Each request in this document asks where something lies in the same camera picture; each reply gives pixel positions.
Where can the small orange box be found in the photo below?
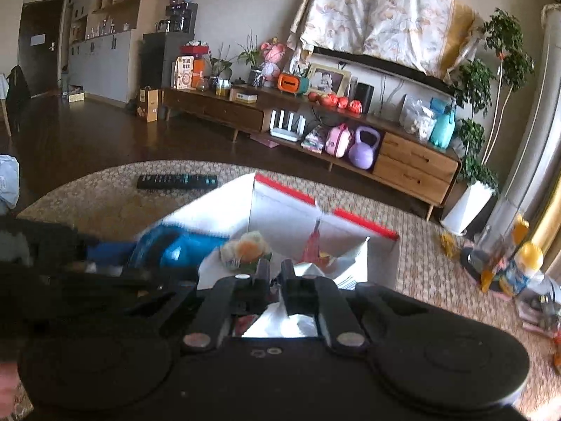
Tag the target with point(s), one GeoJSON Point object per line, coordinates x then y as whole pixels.
{"type": "Point", "coordinates": [199, 70]}

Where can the floral cloth-covered TV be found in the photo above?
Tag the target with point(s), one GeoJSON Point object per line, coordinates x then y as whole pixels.
{"type": "Point", "coordinates": [381, 13]}

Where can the clear plastic bag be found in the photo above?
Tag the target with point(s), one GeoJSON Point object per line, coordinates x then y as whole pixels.
{"type": "Point", "coordinates": [416, 116]}

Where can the red wrapped apple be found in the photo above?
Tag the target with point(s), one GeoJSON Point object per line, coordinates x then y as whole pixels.
{"type": "Point", "coordinates": [313, 95]}
{"type": "Point", "coordinates": [328, 100]}
{"type": "Point", "coordinates": [343, 103]}
{"type": "Point", "coordinates": [355, 106]}

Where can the black round tray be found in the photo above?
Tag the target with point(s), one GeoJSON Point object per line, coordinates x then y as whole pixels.
{"type": "Point", "coordinates": [471, 272]}

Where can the pink kettlebell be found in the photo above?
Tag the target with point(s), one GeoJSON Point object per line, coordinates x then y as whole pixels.
{"type": "Point", "coordinates": [338, 140]}

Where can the white red snack packet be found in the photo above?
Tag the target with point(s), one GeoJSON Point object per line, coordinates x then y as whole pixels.
{"type": "Point", "coordinates": [280, 322]}

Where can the light wooden drawer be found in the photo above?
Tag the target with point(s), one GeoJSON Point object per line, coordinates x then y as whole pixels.
{"type": "Point", "coordinates": [416, 154]}
{"type": "Point", "coordinates": [410, 180]}

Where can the black cylinder speaker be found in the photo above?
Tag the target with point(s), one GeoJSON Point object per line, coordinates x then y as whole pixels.
{"type": "Point", "coordinates": [363, 96]}

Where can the remote control teal buttons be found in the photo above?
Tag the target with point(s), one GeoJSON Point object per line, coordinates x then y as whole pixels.
{"type": "Point", "coordinates": [177, 181]}

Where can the stack of small books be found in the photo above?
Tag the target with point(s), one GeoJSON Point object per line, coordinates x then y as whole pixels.
{"type": "Point", "coordinates": [313, 141]}

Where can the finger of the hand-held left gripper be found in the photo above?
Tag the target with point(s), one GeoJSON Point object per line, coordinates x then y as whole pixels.
{"type": "Point", "coordinates": [107, 254]}

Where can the chair with dark jacket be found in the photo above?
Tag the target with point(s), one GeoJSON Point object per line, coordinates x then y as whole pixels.
{"type": "Point", "coordinates": [15, 92]}

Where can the photo frame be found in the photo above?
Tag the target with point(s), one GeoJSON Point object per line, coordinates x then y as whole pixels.
{"type": "Point", "coordinates": [326, 80]}

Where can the yellow curtain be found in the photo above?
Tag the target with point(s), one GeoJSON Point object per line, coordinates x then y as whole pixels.
{"type": "Point", "coordinates": [552, 228]}

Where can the small potted green plant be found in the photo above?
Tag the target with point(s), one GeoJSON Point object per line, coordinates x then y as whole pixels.
{"type": "Point", "coordinates": [250, 59]}
{"type": "Point", "coordinates": [219, 68]}

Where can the white plastic bag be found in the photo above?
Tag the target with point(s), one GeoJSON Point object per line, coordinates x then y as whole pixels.
{"type": "Point", "coordinates": [8, 182]}

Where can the grey wall cabinets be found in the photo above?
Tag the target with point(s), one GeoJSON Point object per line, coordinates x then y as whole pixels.
{"type": "Point", "coordinates": [101, 61]}

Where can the wooden tv cabinet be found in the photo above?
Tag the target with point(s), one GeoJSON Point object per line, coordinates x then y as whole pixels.
{"type": "Point", "coordinates": [219, 109]}

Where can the white router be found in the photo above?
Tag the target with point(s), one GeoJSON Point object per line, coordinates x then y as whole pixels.
{"type": "Point", "coordinates": [287, 125]}

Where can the orange box ornament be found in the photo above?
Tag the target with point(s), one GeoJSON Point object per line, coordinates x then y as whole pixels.
{"type": "Point", "coordinates": [290, 82]}

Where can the potted green tree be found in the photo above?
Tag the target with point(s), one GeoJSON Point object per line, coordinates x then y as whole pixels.
{"type": "Point", "coordinates": [491, 96]}

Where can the pink doll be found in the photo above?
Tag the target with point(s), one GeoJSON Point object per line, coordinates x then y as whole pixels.
{"type": "Point", "coordinates": [272, 55]}

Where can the red cardboard box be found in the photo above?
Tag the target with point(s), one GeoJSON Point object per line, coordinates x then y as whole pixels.
{"type": "Point", "coordinates": [285, 215]}

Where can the blue cookie packet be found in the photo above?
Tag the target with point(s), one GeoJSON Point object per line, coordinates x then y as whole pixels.
{"type": "Point", "coordinates": [184, 245]}

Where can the dark door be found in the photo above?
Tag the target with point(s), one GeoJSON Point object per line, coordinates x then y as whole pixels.
{"type": "Point", "coordinates": [41, 46]}

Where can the teal spray bottle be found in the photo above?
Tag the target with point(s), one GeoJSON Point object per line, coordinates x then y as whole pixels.
{"type": "Point", "coordinates": [442, 128]}

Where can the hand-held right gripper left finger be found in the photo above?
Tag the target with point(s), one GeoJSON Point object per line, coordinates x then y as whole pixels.
{"type": "Point", "coordinates": [258, 274]}

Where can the black television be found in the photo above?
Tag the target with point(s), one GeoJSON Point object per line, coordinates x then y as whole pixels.
{"type": "Point", "coordinates": [381, 65]}

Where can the black coffee machine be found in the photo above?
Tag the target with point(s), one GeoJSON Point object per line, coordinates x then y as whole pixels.
{"type": "Point", "coordinates": [179, 17]}

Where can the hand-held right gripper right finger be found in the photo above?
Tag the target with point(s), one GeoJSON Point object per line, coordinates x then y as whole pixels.
{"type": "Point", "coordinates": [289, 289]}

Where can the red gift box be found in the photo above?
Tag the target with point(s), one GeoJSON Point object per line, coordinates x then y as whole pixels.
{"type": "Point", "coordinates": [195, 49]}

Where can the dark tall cabinet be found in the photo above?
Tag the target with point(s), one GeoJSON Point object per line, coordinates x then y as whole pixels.
{"type": "Point", "coordinates": [162, 59]}

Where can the egg yolk pastry packet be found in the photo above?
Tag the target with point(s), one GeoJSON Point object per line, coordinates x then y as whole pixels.
{"type": "Point", "coordinates": [245, 249]}

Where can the glass cup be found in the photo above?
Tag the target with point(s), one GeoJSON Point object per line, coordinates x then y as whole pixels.
{"type": "Point", "coordinates": [480, 256]}

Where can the purple kettlebell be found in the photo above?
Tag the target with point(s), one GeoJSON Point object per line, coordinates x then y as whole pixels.
{"type": "Point", "coordinates": [364, 149]}

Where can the grey standing air conditioner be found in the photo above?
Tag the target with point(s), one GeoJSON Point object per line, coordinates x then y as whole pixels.
{"type": "Point", "coordinates": [526, 140]}

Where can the yellow lid bottle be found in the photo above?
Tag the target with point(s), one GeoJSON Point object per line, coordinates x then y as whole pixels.
{"type": "Point", "coordinates": [521, 267]}

